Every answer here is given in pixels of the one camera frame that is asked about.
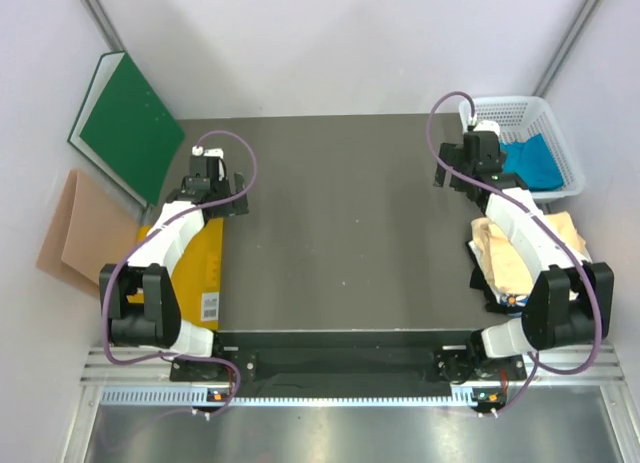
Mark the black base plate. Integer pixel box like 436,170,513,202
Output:
168,330,527,398

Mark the yellow folder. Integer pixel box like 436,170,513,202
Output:
127,210,224,331

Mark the cream folded t shirt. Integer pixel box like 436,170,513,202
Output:
470,210,587,298

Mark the purple cable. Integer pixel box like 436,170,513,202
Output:
425,91,601,374
101,131,259,368

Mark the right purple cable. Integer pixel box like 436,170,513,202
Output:
425,91,601,374

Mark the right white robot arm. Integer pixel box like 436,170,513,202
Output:
429,131,614,379

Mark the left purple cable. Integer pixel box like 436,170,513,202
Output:
101,131,259,368

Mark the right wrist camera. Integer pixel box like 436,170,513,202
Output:
466,116,501,137

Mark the aluminium frame rail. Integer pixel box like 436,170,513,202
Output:
80,348,625,411

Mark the green binder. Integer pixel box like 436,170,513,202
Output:
68,52,184,206

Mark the tan folded sheet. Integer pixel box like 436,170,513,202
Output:
36,169,139,298

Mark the blue t shirt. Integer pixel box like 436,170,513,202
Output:
501,133,564,192

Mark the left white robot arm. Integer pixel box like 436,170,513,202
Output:
99,147,249,380

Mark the white plastic basket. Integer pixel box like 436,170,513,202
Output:
474,96,585,203

